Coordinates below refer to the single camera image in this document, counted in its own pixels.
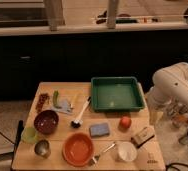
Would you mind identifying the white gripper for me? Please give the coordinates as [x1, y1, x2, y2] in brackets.
[148, 100, 163, 125]

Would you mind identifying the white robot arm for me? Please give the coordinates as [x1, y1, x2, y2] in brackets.
[146, 62, 188, 125]

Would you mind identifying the orange bowl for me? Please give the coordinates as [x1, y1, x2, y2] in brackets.
[62, 133, 94, 167]

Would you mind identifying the purple bowl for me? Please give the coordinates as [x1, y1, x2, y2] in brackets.
[34, 110, 59, 135]

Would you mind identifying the green plastic tray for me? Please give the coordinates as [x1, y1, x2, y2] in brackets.
[91, 77, 145, 112]

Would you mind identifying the white cup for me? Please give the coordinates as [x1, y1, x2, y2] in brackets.
[117, 142, 137, 162]

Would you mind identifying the blue sponge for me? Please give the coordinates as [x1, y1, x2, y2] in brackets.
[89, 123, 110, 137]

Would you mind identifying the yellow stick toy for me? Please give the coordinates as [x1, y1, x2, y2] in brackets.
[70, 93, 78, 109]

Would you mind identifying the metal fork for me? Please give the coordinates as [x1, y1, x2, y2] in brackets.
[88, 142, 116, 166]

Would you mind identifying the grey blue cloth piece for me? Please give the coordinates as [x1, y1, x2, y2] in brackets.
[52, 100, 72, 114]

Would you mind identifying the green pepper toy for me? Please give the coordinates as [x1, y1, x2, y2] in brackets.
[53, 91, 60, 108]

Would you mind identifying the red chili strip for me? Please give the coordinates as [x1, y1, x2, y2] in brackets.
[36, 93, 49, 113]

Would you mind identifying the metal cup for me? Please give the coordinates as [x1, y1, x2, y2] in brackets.
[34, 140, 51, 158]

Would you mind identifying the light green cup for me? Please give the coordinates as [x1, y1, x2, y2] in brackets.
[21, 127, 38, 144]

